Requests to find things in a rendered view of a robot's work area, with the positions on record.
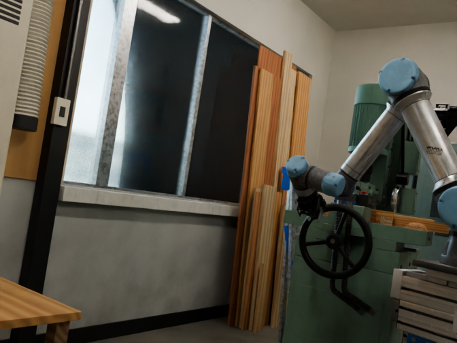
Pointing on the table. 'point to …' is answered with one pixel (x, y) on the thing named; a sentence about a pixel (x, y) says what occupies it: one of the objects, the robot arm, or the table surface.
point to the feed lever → (402, 164)
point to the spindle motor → (367, 113)
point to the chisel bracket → (366, 188)
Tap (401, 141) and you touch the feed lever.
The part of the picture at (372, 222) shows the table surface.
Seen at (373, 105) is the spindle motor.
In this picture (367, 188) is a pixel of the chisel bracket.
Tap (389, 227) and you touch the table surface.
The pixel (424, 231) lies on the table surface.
